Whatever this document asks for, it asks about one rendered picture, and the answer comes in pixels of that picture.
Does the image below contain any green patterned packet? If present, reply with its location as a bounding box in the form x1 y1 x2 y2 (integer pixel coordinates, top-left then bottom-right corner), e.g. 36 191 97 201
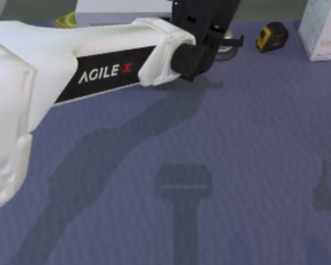
53 12 78 29

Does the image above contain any yellow and black tape measure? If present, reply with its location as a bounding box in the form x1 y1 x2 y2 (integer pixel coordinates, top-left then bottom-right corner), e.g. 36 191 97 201
255 21 290 54

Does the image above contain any white and pink carton box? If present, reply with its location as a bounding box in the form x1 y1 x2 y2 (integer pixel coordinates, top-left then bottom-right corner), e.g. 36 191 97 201
297 0 331 62

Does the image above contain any grey metal round bowl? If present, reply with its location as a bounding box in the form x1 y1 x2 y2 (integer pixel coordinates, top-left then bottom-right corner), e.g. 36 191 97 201
214 28 238 61

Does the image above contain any white flat box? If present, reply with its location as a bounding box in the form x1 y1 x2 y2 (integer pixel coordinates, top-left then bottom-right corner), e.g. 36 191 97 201
75 0 173 28

